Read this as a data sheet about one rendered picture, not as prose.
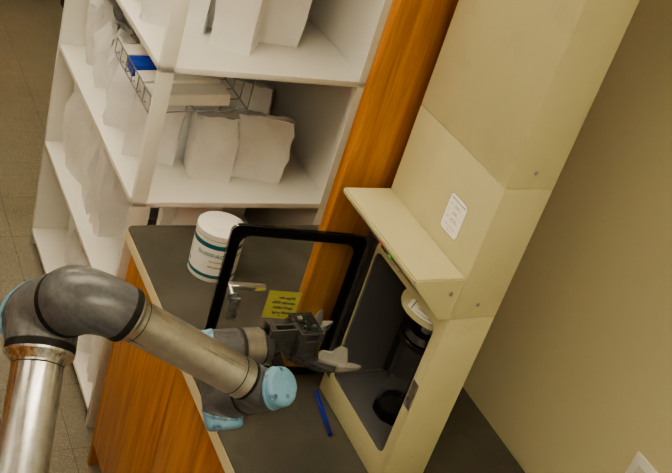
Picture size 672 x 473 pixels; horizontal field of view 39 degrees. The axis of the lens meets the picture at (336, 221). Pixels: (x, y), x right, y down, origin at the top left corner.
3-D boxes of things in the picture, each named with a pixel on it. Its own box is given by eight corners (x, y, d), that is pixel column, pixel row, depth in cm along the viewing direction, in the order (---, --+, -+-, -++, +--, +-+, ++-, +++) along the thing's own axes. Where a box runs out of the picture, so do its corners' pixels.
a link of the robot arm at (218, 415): (233, 426, 174) (226, 366, 177) (195, 433, 182) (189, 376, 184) (265, 423, 180) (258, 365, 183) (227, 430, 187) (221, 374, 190)
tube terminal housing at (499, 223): (405, 378, 244) (516, 110, 206) (469, 474, 220) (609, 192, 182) (318, 386, 231) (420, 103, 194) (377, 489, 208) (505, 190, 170)
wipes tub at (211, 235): (225, 254, 268) (237, 210, 260) (240, 283, 258) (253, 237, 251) (180, 255, 261) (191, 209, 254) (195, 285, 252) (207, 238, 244)
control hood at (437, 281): (376, 225, 208) (390, 187, 203) (449, 321, 185) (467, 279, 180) (330, 226, 203) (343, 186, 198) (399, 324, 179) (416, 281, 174)
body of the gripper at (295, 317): (329, 334, 191) (274, 338, 185) (317, 367, 195) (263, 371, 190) (314, 310, 197) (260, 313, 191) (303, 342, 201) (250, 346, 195)
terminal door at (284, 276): (320, 375, 227) (369, 237, 207) (193, 370, 216) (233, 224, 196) (319, 373, 228) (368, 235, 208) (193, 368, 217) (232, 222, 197)
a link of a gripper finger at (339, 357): (365, 358, 191) (321, 343, 191) (357, 380, 194) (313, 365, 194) (367, 349, 194) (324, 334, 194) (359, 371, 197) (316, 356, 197)
